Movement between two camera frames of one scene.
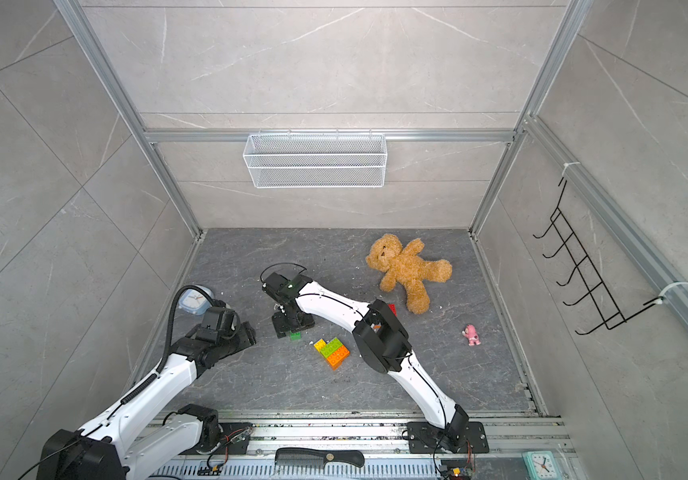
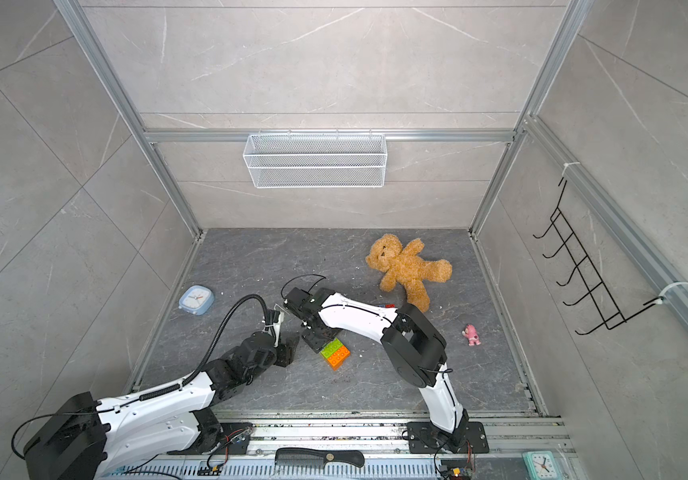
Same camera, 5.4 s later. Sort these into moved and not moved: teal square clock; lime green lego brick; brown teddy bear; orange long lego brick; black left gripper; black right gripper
Moved: black left gripper; black right gripper
Not moved: brown teddy bear; teal square clock; orange long lego brick; lime green lego brick
